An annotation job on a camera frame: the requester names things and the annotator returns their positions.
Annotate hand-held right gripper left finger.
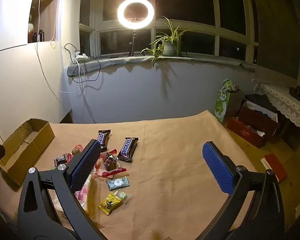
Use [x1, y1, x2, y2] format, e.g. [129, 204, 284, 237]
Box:
[17, 139, 109, 240]

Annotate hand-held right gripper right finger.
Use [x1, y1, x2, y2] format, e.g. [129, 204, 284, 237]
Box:
[196, 141, 286, 240]

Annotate pink print bread bag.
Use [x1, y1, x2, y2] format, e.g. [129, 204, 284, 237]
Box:
[74, 174, 102, 219]

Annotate brown cardboard box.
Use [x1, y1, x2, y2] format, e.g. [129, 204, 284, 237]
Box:
[0, 118, 56, 187]

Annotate yellow snack packet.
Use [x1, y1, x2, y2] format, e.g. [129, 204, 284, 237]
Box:
[97, 192, 125, 216]

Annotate green snack packet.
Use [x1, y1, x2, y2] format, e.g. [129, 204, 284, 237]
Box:
[115, 191, 132, 205]

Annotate small red white candy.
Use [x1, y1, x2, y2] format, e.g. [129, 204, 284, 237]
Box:
[92, 161, 104, 179]

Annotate red wrapped chocolate egg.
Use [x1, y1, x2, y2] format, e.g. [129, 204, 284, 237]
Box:
[72, 144, 84, 156]

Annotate dark candy in red wrapper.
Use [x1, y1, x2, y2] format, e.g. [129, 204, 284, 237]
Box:
[103, 149, 121, 172]

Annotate black white snack packet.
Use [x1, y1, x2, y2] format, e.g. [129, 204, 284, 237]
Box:
[53, 153, 69, 167]

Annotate red sausage stick packet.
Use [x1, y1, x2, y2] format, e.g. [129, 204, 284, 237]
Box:
[101, 168, 127, 179]

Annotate small brown chocolate bar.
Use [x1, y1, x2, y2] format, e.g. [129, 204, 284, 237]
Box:
[97, 129, 112, 152]

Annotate blue wet wipe packet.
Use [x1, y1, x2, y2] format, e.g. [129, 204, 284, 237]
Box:
[106, 176, 130, 191]

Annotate large brown chocolate bar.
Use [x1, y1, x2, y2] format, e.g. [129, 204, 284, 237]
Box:
[117, 137, 139, 163]

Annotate tan table cloth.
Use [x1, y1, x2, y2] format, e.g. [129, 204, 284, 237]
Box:
[0, 109, 262, 240]

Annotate red book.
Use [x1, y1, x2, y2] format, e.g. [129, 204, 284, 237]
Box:
[261, 152, 288, 183]

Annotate red cardboard box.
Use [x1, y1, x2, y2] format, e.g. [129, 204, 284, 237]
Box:
[226, 99, 282, 148]

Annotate green gift bag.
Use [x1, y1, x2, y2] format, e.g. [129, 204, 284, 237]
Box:
[213, 78, 235, 124]

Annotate brown paper bag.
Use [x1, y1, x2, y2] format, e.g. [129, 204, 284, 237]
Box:
[224, 84, 245, 121]

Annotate white cabinet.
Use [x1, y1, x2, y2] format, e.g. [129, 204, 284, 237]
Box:
[0, 0, 74, 142]

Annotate white lace table cover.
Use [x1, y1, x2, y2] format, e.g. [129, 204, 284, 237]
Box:
[254, 82, 300, 148]

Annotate white power strip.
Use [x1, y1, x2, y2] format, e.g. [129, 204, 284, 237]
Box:
[72, 51, 90, 63]

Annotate dark figurine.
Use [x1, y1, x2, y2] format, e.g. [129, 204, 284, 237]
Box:
[289, 84, 300, 103]

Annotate grey windowsill cloth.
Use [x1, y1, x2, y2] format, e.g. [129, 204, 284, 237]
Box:
[67, 54, 257, 78]

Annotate dark bottles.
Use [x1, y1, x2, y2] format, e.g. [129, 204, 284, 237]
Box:
[33, 29, 45, 43]

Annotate white red vase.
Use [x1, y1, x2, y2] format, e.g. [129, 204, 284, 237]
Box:
[28, 14, 36, 43]

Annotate potted spider plant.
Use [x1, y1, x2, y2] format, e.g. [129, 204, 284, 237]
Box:
[141, 16, 191, 67]

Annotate window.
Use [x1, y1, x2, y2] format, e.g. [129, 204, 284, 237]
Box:
[79, 0, 260, 64]

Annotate white cable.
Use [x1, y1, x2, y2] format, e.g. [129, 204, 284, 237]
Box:
[34, 0, 91, 122]

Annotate black cable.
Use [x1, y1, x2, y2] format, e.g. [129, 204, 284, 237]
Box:
[64, 43, 102, 83]

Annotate black ring light stand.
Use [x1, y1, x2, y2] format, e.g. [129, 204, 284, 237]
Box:
[128, 29, 138, 57]

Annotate wooden wall shelf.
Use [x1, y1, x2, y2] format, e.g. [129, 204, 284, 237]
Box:
[27, 0, 62, 43]

